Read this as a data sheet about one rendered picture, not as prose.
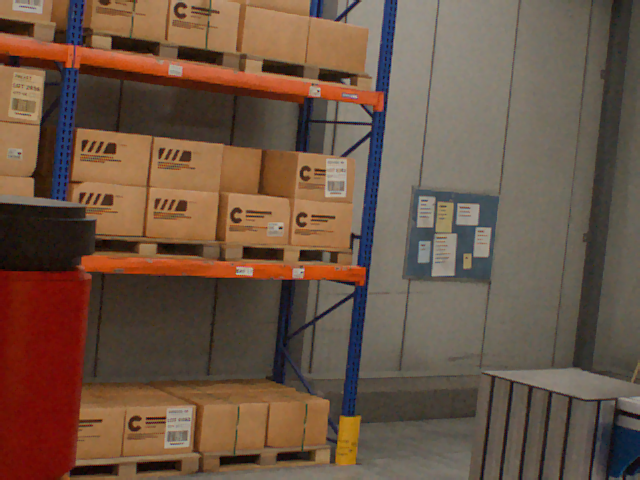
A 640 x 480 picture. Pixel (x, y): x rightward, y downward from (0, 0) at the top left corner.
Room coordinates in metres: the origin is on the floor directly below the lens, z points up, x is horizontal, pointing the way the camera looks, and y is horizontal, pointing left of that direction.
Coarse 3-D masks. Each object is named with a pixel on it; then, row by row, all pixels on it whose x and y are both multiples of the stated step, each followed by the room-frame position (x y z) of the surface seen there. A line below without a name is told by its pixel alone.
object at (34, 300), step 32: (0, 288) 0.29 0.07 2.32; (32, 288) 0.29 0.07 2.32; (64, 288) 0.30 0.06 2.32; (0, 320) 0.29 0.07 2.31; (32, 320) 0.29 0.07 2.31; (64, 320) 0.30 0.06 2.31; (0, 352) 0.29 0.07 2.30; (32, 352) 0.29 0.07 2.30; (64, 352) 0.30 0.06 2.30; (0, 384) 0.29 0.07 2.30; (32, 384) 0.29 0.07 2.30; (64, 384) 0.30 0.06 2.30; (0, 416) 0.29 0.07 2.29; (32, 416) 0.29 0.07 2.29; (64, 416) 0.30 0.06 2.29; (0, 448) 0.29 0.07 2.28; (32, 448) 0.30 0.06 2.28; (64, 448) 0.30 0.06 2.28
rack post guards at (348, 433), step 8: (360, 416) 9.96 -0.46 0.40; (344, 424) 9.87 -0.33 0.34; (352, 424) 9.89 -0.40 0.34; (344, 432) 9.87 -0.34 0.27; (352, 432) 9.90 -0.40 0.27; (344, 440) 9.87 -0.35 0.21; (352, 440) 9.90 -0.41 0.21; (344, 448) 9.87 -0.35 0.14; (352, 448) 9.91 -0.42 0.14; (336, 456) 9.90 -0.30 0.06; (344, 456) 9.86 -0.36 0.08; (352, 456) 9.91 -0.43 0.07; (336, 464) 9.84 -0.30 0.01; (344, 464) 9.87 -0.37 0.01; (352, 464) 9.92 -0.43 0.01; (360, 464) 9.98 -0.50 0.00
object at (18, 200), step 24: (0, 216) 0.29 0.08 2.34; (24, 216) 0.29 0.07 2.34; (48, 216) 0.30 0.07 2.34; (72, 216) 0.31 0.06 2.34; (0, 240) 0.29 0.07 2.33; (24, 240) 0.29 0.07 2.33; (48, 240) 0.29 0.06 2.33; (72, 240) 0.30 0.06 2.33; (0, 264) 0.29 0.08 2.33; (24, 264) 0.29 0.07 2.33; (48, 264) 0.30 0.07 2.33; (72, 264) 0.31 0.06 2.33
